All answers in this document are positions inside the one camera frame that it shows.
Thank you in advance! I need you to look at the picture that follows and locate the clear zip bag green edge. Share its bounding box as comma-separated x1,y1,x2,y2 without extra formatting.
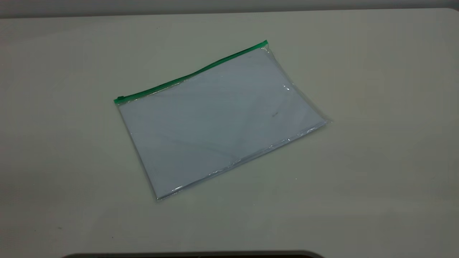
113,40,329,201

